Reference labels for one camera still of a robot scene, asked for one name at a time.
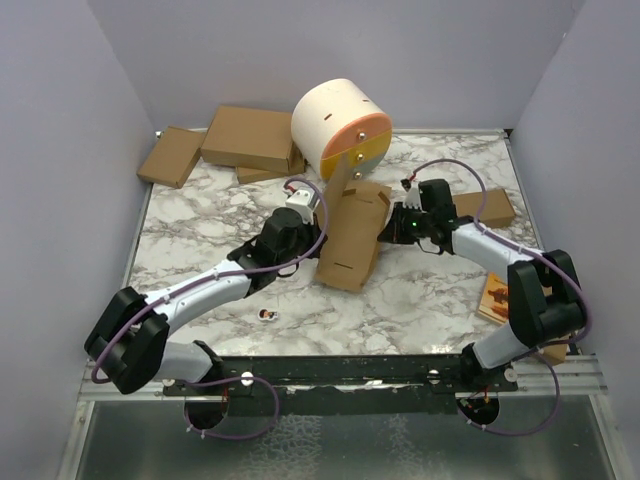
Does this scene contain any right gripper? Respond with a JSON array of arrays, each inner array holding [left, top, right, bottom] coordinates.
[[377, 202, 433, 245]]

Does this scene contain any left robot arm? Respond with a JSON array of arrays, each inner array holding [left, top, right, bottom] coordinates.
[[84, 207, 328, 395]]

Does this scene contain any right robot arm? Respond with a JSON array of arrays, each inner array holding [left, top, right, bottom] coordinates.
[[378, 179, 588, 391]]

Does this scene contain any cardboard box under large box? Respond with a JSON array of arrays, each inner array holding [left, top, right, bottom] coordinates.
[[235, 157, 306, 184]]

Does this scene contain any small folded cardboard box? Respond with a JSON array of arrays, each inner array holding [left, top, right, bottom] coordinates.
[[452, 189, 516, 229]]

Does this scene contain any large folded cardboard box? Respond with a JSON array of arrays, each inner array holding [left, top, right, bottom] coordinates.
[[200, 105, 294, 173]]

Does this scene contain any cardboard box under book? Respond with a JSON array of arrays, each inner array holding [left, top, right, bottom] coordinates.
[[538, 343, 569, 366]]

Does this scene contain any small cartoon sticker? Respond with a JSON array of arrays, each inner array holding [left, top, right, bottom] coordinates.
[[258, 309, 279, 320]]

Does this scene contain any orange paperback book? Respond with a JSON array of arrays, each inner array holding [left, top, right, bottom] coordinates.
[[476, 272, 509, 325]]

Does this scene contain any round cream drawer cabinet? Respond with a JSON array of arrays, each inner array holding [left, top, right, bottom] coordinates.
[[291, 78, 393, 181]]

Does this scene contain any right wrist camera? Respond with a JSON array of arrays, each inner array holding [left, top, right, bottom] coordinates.
[[401, 178, 423, 212]]

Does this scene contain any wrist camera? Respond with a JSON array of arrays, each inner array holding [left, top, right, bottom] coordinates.
[[285, 187, 319, 224], [401, 178, 423, 212]]

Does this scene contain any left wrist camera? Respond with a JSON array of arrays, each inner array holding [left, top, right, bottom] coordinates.
[[285, 187, 319, 224]]

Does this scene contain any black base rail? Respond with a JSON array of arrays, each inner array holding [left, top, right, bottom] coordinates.
[[164, 353, 521, 416]]

